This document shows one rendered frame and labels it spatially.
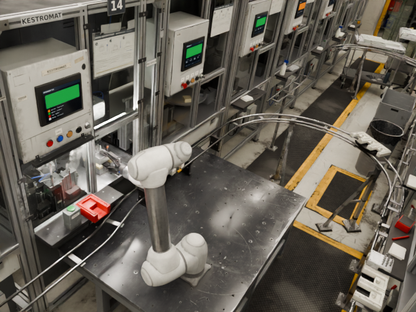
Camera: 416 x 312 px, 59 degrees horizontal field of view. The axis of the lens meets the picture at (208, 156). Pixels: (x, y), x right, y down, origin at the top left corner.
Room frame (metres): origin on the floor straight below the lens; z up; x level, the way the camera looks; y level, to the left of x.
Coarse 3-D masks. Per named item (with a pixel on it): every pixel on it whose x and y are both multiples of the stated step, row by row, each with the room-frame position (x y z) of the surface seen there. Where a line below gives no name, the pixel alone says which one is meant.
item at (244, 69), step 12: (252, 0) 3.34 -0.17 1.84; (276, 0) 3.82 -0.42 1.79; (276, 12) 3.88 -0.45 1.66; (276, 24) 3.96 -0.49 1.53; (264, 36) 3.74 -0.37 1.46; (240, 60) 3.33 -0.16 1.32; (252, 60) 3.57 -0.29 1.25; (264, 60) 4.18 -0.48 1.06; (240, 72) 3.38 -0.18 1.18; (240, 84) 3.42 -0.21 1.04
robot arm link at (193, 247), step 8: (184, 240) 1.40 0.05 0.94; (192, 240) 1.40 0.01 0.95; (200, 240) 1.41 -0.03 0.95; (184, 248) 1.36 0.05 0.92; (192, 248) 1.36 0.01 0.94; (200, 248) 1.37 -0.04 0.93; (184, 256) 1.33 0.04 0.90; (192, 256) 1.33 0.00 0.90; (200, 256) 1.35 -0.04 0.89; (192, 264) 1.32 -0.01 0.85; (200, 264) 1.35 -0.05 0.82; (192, 272) 1.34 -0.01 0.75
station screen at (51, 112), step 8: (56, 88) 1.50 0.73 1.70; (64, 88) 1.53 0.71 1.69; (80, 96) 1.61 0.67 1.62; (64, 104) 1.53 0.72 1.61; (72, 104) 1.57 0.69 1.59; (80, 104) 1.61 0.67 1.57; (48, 112) 1.45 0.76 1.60; (56, 112) 1.48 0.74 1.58; (64, 112) 1.52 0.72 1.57; (48, 120) 1.44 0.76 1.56
